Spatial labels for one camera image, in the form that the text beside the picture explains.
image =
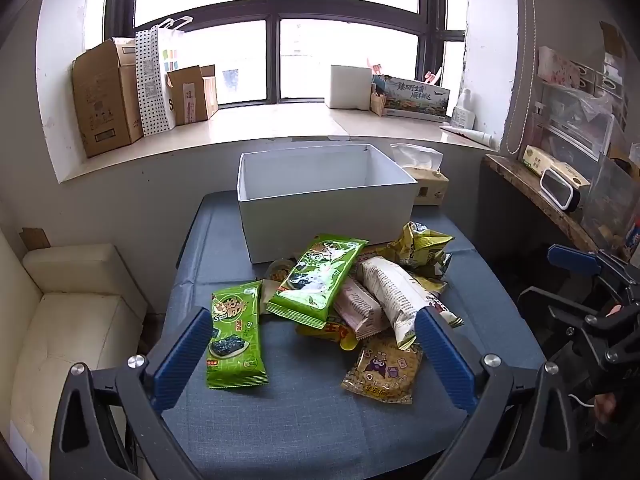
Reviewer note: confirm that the white digital clock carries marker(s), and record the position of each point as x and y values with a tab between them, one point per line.
557	187

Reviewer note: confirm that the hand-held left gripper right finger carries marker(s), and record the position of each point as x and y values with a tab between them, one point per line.
445	360

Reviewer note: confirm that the person's right hand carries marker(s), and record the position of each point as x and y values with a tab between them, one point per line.
606	407

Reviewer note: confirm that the pink white box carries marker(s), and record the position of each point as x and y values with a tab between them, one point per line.
557	65

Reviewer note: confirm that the pink ornament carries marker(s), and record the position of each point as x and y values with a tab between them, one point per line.
433	76
375	66

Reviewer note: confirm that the pink snack packet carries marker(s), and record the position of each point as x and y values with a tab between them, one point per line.
357	310

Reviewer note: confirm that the white plastic bottle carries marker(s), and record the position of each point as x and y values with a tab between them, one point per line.
463	115

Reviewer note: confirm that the clear plastic drawer organizer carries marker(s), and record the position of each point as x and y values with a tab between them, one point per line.
575	120

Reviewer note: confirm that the landscape print tissue box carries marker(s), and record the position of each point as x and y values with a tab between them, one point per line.
415	100

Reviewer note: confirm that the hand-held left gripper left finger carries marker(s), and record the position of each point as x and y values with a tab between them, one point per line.
182	355

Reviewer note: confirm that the white foam box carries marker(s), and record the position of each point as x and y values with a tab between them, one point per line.
352	87

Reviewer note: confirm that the cardboard scrap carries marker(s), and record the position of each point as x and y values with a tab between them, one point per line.
35	238

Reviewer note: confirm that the large green snack packet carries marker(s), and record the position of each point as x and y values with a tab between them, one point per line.
320	275

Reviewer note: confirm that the cream leather sofa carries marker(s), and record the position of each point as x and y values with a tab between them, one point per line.
65	320

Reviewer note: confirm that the small jelly cup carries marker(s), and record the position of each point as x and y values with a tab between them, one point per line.
280	272

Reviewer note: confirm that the brown tissue box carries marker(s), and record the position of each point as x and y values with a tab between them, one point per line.
430	187

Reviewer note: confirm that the small open cardboard box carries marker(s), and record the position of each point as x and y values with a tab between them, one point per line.
192	97

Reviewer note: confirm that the large cardboard box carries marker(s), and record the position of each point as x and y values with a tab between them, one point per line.
107	105

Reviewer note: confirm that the yellow black chip bag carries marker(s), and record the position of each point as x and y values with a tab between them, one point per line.
417	250

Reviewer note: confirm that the wooden holder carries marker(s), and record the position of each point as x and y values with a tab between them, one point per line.
378	105

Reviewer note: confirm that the white cardboard box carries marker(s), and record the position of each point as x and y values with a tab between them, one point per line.
325	220

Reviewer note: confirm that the white dotted paper bag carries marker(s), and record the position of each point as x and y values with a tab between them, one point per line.
152	90

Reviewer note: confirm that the wooden shelf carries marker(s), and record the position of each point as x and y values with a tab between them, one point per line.
530	195

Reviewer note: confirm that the clear plastic container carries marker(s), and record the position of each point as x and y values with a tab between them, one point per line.
610	200

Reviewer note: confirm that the yellow red snack packet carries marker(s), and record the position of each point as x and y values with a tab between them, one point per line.
325	334

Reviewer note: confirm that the green white tissue pack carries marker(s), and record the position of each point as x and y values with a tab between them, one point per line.
535	157

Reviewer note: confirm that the small green seaweed packet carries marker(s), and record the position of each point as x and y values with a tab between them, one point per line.
235	330

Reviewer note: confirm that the long white snack packet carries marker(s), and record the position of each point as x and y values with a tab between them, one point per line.
390	295

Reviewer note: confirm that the black window frame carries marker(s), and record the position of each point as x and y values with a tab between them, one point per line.
273	35

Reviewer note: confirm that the white tube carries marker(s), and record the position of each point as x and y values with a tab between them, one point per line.
472	136

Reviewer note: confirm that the clear yellow cracker bag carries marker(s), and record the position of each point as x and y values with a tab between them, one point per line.
382	372

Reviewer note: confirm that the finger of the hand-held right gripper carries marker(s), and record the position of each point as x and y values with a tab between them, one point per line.
572	256
555	302

